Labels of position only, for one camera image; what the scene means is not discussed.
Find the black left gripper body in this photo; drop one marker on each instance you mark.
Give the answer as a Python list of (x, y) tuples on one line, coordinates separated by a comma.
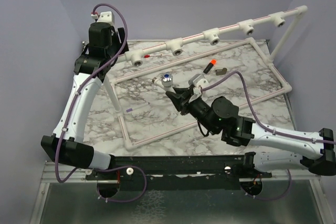
[(115, 47)]

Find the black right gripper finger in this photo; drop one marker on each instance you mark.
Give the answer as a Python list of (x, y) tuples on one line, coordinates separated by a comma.
[(183, 91), (176, 98)]

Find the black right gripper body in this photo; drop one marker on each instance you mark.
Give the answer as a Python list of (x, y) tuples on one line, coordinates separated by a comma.
[(197, 108)]

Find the white plastic water faucet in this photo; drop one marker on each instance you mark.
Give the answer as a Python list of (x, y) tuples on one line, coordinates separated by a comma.
[(165, 82)]

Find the white pipe frame with fittings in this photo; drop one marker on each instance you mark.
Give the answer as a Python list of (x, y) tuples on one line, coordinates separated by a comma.
[(130, 81)]

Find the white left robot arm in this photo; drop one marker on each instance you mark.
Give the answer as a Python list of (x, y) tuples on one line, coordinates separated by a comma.
[(65, 145)]

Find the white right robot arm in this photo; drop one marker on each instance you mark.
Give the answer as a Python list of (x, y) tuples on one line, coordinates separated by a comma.
[(313, 151)]

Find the red small marker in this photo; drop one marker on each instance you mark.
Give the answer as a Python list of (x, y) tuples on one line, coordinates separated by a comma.
[(152, 55)]

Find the orange cap black highlighter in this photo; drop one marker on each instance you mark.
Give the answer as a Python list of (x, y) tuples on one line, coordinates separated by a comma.
[(209, 66)]

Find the white pen purple tip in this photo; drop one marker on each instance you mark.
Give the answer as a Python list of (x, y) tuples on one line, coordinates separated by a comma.
[(137, 107)]

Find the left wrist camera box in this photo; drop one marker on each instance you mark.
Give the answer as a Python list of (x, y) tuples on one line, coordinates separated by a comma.
[(104, 17)]

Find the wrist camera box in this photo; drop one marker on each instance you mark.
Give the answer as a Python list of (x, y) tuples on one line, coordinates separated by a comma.
[(198, 82), (104, 17)]

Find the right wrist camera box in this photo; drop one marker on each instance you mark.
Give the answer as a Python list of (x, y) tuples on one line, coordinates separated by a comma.
[(198, 82)]

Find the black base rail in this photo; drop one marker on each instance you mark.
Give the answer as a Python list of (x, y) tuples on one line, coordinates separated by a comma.
[(179, 172)]

